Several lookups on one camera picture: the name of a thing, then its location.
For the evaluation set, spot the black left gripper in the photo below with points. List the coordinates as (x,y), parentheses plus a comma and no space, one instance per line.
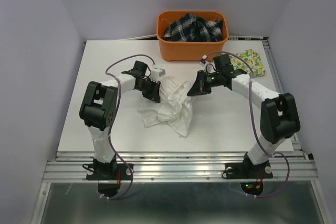
(154,95)

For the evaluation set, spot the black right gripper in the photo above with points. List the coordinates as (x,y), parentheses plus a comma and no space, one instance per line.
(199,87)

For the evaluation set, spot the white skirt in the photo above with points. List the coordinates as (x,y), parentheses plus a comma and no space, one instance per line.
(175,107)

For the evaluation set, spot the lemon print skirt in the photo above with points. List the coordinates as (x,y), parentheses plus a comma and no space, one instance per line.
(250,61)

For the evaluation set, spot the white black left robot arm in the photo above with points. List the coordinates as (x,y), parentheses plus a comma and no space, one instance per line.
(99,110)

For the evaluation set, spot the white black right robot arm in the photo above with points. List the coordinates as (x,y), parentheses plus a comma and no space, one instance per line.
(242,83)

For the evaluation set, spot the orange plastic basket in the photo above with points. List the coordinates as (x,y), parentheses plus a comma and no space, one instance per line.
(188,51)

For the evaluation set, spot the dark plaid skirt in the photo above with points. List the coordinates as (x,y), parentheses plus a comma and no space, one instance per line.
(191,28)

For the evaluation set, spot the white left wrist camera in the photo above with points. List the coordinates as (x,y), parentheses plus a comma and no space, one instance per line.
(156,73)

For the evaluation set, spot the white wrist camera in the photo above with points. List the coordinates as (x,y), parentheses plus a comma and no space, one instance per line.
(156,73)
(204,62)

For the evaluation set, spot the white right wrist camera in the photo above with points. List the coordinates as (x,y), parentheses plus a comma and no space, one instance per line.
(204,62)

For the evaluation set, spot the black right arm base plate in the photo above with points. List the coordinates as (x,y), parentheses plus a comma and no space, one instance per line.
(246,170)

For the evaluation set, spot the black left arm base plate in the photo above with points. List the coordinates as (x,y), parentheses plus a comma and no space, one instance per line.
(115,171)

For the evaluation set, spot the aluminium front rail frame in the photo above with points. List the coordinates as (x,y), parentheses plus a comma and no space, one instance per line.
(169,167)

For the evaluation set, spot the aluminium right side rail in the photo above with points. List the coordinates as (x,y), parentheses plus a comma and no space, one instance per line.
(279,119)

